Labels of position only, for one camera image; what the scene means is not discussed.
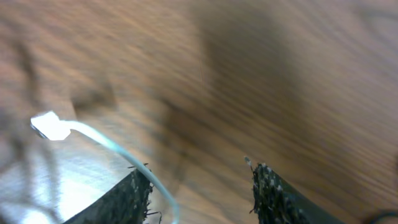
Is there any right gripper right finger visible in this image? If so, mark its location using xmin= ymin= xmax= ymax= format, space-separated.
xmin=244 ymin=157 xmax=342 ymax=224

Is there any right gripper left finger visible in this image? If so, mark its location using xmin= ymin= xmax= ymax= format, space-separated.
xmin=64 ymin=166 xmax=155 ymax=224

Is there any white usb cable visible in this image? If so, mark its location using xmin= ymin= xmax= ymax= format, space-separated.
xmin=30 ymin=111 xmax=180 ymax=224

